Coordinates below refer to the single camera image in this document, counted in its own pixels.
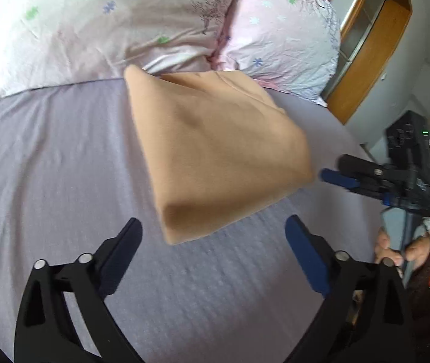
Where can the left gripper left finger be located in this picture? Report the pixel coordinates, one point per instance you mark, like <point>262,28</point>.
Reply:
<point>44,330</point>

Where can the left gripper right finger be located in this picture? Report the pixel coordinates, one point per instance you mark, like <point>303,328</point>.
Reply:
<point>364,316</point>

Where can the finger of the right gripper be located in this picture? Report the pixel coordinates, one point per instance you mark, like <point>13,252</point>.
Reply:
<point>341,179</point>

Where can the tan shirt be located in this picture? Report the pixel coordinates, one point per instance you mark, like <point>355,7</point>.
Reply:
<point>216,146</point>

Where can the person's right hand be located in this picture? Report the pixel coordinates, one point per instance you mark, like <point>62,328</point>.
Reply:
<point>417,252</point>

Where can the pink floral pillow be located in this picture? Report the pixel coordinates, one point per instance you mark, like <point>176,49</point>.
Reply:
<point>291,46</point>

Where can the lavender bed sheet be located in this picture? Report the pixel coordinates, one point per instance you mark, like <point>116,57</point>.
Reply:
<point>72,174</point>

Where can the wooden framed glass door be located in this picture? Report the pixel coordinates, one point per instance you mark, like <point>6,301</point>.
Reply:
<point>370,32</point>

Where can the white floral pillow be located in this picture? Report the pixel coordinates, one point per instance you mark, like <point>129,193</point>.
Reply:
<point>45,43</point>

